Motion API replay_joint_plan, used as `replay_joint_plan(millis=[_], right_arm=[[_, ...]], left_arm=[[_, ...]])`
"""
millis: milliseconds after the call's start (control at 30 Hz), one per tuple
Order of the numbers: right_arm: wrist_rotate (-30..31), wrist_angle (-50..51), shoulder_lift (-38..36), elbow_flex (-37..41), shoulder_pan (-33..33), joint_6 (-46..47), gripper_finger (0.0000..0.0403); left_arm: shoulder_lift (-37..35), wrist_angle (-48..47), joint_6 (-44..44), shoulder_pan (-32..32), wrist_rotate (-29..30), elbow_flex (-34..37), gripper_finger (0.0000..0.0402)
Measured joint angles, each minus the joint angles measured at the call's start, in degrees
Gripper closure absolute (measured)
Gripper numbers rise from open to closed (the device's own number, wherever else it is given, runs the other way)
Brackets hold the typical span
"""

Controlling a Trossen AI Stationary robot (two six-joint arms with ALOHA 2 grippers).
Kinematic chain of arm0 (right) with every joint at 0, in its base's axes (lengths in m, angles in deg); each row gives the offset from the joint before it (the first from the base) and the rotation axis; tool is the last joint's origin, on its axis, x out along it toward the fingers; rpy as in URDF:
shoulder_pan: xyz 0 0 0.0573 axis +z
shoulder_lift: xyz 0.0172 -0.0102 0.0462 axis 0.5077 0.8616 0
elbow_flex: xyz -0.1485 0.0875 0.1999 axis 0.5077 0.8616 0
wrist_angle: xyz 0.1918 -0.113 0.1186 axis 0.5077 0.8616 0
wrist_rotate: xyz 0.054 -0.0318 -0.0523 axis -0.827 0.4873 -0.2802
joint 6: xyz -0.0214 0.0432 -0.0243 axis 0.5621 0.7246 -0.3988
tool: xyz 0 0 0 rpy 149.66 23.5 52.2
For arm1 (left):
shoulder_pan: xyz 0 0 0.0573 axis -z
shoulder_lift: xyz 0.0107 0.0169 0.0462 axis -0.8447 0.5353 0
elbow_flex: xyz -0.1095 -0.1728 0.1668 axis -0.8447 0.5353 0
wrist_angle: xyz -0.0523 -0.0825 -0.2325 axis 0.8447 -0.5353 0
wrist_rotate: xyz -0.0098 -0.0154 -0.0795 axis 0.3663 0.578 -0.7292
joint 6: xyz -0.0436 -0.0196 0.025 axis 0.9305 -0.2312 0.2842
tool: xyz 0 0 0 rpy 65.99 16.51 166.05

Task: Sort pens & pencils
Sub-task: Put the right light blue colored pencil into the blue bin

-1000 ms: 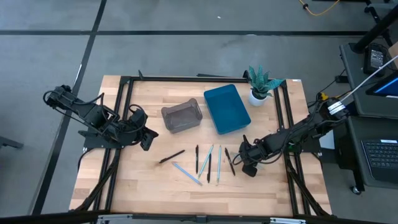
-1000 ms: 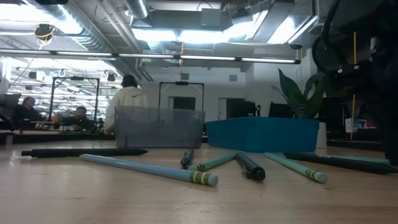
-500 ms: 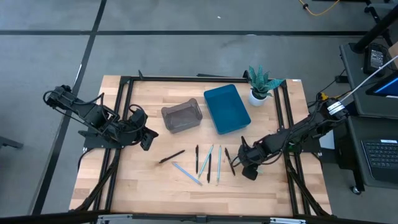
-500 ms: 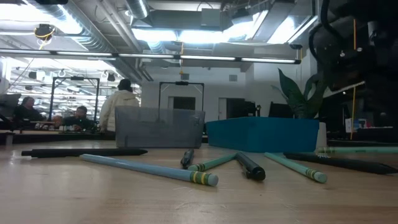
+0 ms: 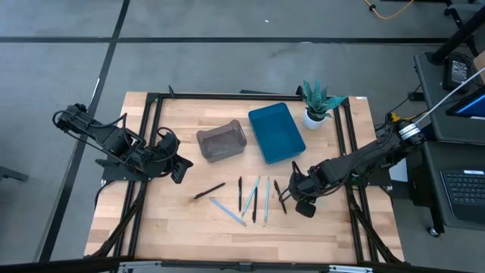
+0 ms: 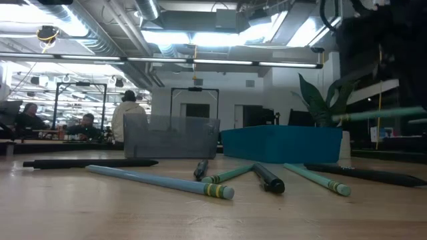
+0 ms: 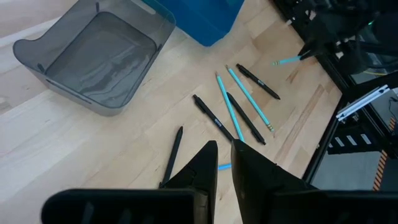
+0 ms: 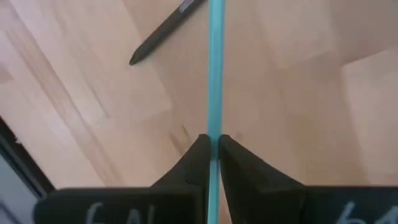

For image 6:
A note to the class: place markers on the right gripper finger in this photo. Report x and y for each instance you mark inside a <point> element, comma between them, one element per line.
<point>417,86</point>

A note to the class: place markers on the green pencil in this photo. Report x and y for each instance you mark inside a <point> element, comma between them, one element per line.
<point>317,179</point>
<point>230,174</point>
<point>377,114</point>

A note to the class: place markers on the light blue pencil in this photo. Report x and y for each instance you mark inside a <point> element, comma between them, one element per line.
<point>160,181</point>

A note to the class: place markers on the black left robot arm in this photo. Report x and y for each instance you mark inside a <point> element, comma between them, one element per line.
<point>55,1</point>

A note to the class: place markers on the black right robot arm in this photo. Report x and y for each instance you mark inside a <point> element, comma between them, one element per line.
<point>410,8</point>

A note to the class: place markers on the grey background bar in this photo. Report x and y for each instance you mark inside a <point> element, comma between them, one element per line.
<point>418,121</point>

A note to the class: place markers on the white ledge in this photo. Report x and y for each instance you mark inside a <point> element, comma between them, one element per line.
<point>377,90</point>

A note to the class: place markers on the dark background table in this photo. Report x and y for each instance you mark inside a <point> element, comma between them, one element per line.
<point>390,156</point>
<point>50,146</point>

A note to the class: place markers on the green leafy plant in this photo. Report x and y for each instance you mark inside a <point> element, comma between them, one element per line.
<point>317,103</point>

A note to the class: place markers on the black pen with white print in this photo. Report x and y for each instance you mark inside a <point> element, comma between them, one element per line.
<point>367,174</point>

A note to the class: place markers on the black monitor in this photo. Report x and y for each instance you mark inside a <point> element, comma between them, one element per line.
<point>300,118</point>

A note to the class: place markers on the blue plastic bin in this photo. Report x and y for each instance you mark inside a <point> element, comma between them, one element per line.
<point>283,143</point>

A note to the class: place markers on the long ceiling light bar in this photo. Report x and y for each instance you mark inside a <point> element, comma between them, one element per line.
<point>166,60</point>

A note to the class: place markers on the grey translucent plastic bin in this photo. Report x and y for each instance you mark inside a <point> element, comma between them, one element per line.
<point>170,136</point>

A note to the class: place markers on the person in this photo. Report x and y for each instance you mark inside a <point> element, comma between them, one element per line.
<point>126,116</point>
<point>28,118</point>
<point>85,128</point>

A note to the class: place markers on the black round ceiling device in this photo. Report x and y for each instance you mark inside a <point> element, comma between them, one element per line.
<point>47,33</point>

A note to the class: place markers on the grey monitor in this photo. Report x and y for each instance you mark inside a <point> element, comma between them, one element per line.
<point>10,111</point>

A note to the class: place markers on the black background rig frame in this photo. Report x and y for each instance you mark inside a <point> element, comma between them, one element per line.
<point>195,89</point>
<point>80,84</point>

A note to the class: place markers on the silver round duct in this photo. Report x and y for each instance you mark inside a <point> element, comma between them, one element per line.
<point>146,8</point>

